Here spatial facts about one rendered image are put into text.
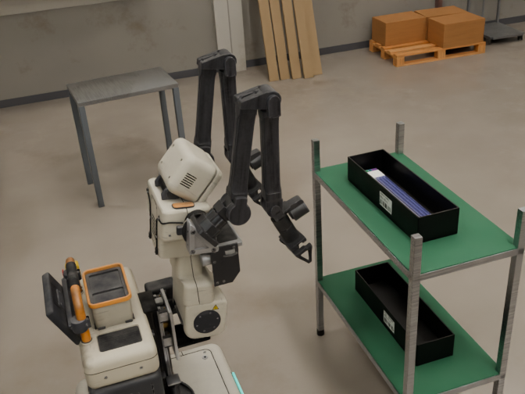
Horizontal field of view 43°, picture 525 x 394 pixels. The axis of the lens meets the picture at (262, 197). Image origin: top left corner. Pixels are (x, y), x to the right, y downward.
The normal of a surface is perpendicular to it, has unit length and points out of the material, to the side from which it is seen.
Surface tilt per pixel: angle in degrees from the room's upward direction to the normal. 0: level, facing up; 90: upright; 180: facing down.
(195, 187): 90
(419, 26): 90
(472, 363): 0
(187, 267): 90
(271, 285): 0
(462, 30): 90
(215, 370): 0
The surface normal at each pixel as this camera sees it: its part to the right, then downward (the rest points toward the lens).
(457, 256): -0.07, -0.87
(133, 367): 0.33, 0.44
